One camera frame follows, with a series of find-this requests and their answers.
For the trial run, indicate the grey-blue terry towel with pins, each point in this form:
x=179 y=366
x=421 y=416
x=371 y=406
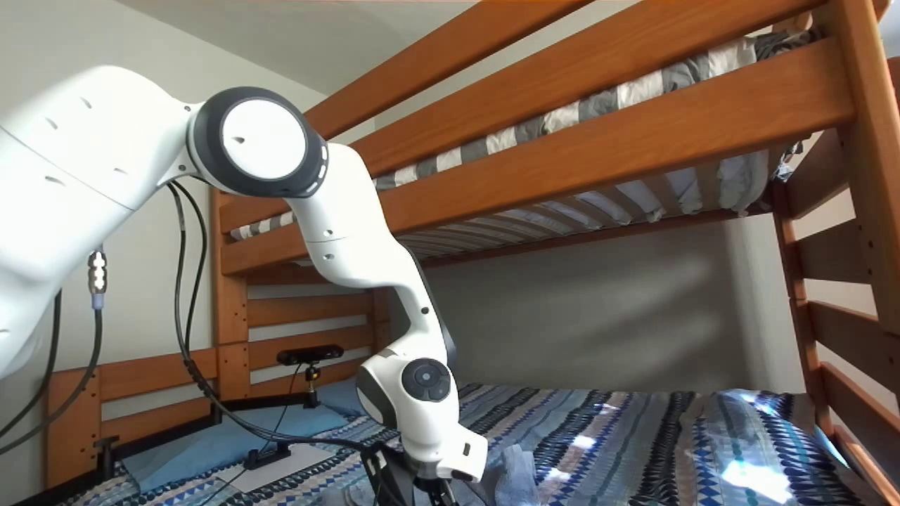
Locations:
x=515 y=478

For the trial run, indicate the blue pillow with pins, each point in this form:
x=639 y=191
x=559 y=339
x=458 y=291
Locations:
x=341 y=398

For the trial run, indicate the black stereo camera on tripod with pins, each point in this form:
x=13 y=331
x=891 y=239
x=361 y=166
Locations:
x=312 y=356

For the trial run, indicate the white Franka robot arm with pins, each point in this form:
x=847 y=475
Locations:
x=94 y=169

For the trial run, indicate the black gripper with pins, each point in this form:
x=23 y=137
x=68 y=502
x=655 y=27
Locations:
x=435 y=495

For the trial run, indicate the grey striped bunk mattress bedding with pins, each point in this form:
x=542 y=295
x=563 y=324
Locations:
x=563 y=116

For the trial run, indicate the small black camera tripod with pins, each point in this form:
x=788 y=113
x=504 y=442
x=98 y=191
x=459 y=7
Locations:
x=312 y=383

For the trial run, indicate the wooden bunk bed frame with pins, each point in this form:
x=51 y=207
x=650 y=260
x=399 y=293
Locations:
x=656 y=123

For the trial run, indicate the flat light blue pillowcase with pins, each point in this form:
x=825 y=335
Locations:
x=226 y=439

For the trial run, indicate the blue patterned bed blanket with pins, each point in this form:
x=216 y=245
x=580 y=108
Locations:
x=636 y=450

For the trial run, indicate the low wooden bed footboard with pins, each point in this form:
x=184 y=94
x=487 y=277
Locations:
x=150 y=369

